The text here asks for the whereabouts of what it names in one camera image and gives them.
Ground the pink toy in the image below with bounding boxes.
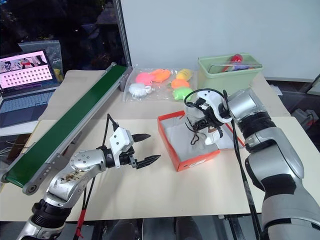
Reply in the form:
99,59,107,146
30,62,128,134
135,72,154,85

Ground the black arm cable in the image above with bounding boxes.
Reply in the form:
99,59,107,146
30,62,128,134
183,88,264,237
75,113,119,238

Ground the brown cardboard piece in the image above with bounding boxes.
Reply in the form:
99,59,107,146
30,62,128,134
6,133,33,161

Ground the light green plastic bin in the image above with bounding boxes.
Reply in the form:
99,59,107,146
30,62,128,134
197,51,265,95

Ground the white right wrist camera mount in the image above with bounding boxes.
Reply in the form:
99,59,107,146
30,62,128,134
196,89,234,124

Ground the red toy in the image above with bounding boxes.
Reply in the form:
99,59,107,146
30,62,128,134
220,53,245,74

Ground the clear zip bag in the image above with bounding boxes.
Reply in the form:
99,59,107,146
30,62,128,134
18,39,64,84

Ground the clear plastic toy bag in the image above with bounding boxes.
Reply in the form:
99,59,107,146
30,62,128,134
123,64,199,103

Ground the yellow toy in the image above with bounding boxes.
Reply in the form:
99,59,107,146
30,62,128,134
175,68,194,81

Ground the green conveyor belt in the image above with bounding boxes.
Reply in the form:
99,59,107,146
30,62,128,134
0,62,134,196

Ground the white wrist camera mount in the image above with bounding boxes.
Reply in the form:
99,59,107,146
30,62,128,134
196,89,234,124
108,126,135,168

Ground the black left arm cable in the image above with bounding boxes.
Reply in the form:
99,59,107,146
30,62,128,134
75,113,119,238

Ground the gray box with red part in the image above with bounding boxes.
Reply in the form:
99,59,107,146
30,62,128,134
290,108,320,131

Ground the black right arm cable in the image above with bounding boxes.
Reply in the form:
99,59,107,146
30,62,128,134
183,88,264,237

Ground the orange toy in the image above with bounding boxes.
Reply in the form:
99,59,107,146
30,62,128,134
170,78,191,89
150,69,173,83

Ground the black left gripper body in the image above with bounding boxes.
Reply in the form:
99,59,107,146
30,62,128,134
118,146,139,169

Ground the white tissue paper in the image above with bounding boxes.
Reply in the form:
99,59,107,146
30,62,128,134
161,116,242,161

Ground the open laptop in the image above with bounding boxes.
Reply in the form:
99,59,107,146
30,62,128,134
0,48,60,129

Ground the dark rounded shape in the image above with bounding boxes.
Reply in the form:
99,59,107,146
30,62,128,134
109,217,145,240

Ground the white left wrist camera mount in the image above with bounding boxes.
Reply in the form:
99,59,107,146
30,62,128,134
108,126,135,168

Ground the white toy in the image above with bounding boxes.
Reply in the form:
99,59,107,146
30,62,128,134
128,82,154,99

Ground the white shoe with black laces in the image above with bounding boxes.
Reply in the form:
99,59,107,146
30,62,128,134
184,102,225,146

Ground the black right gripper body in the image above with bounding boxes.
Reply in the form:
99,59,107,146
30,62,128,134
205,99,222,129

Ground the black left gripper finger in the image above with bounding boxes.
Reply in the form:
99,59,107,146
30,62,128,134
134,154,162,171
131,133,152,144

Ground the green toy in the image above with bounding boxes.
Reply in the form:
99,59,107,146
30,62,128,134
172,86,194,102

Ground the orange cardboard shoebox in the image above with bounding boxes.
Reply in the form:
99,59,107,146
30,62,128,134
157,110,246,173

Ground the white upright frame post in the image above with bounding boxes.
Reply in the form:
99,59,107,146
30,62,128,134
119,0,133,68

